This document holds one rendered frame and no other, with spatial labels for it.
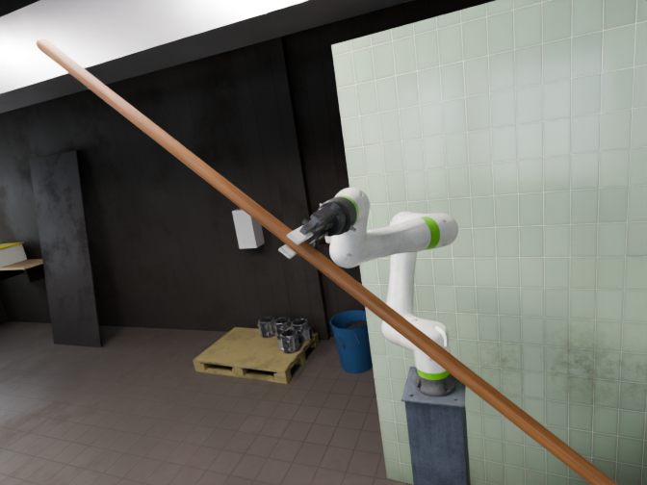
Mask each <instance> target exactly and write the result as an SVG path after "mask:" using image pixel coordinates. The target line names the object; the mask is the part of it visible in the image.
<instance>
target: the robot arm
mask: <svg viewBox="0 0 647 485"><path fill-rule="evenodd" d="M370 211H371V203H370V199H369V197H368V196H367V194H365V193H364V192H363V191H361V190H359V189H357V188H346V189H343V190H341V191H339V192H338V193H337V194H336V196H335V197H334V198H332V199H330V200H328V201H326V202H325V203H324V204H321V203H320V208H319V210H318V211H317V212H316V213H314V214H313V215H311V217H310V218H311V220H308V221H307V220H306V219H305V220H304V221H303V222H302V224H303V225H304V226H303V225H302V226H300V227H299V228H298V229H296V230H294V231H292V232H291V233H289V234H288V235H287V237H288V238H289V239H290V240H292V241H293V242H294V243H296V244H300V243H303V242H304V241H307V242H308V243H309V244H311V245H312V246H313V247H315V243H314V241H318V240H319V239H320V238H322V237H324V236H326V237H331V241H330V247H329V253H330V257H331V259H332V260H333V262H334V263H335V264H336V265H338V266H339V267H342V268H354V267H356V266H358V265H361V264H363V263H366V262H369V261H371V260H375V259H378V258H382V257H386V256H390V277H389V287H388V294H387V301H386V304H387V305H389V306H390V307H391V308H392V309H394V310H395V311H396V312H398V313H399V314H400V315H401V316H403V317H404V318H405V319H407V320H408V321H409V322H411V323H412V324H413V325H415V326H416V327H417V328H418V329H420V330H421V331H422V332H423V333H425V334H426V335H427V336H429V337H430V338H431V339H432V340H434V341H435V342H436V343H438V344H439V345H440V346H442V347H443V348H444V349H446V350H447V351H448V352H449V353H451V350H450V337H449V330H448V328H447V327H446V325H444V324H443V323H441V322H438V321H434V320H429V319H420V318H417V317H415V316H414V310H413V294H414V276H415V267H416V259H417V252H421V251H423V250H430V249H434V248H439V247H444V246H447V245H449V244H451V243H453V242H454V240H455V239H456V237H457V234H458V225H457V223H456V221H455V219H454V218H453V217H451V216H450V215H447V214H443V213H438V214H419V213H412V212H400V213H398V214H396V215H395V216H394V217H393V218H392V219H391V222H390V226H387V227H382V228H377V229H371V230H367V226H368V220H369V215H370ZM278 250H279V251H280V252H281V253H282V254H284V255H285V256H286V257H287V258H289V259H291V258H292V257H294V256H295V255H298V256H300V255H299V254H298V253H296V252H295V251H294V250H293V249H292V248H291V247H290V246H288V245H287V244H285V245H283V246H282V247H280V248H279V249H278ZM381 330H382V333H383V336H384V337H385V338H386V340H387V341H389V342H390V343H392V344H394V345H398V346H400V347H403V348H405V349H407V350H409V351H412V352H413V353H414V357H415V366H416V369H417V376H416V378H415V381H414V382H415V387H416V389H417V390H418V391H419V392H420V393H421V394H423V395H426V396H446V395H448V394H450V393H451V392H452V391H453V390H454V388H455V381H454V379H453V377H452V375H451V374H450V373H449V372H447V371H446V370H445V369H443V368H442V367H441V366H440V365H438V364H437V363H436V362H435V361H433V360H432V359H431V358H429V357H428V356H427V355H426V354H424V352H423V351H422V350H420V349H419V348H418V347H417V346H415V345H414V344H412V343H411V342H409V341H408V340H407V339H406V338H405V337H404V336H402V335H401V334H400V333H399V332H397V331H396V330H395V329H393V328H392V327H391V326H390V325H388V324H387V323H386V322H385V321H382V325H381Z"/></svg>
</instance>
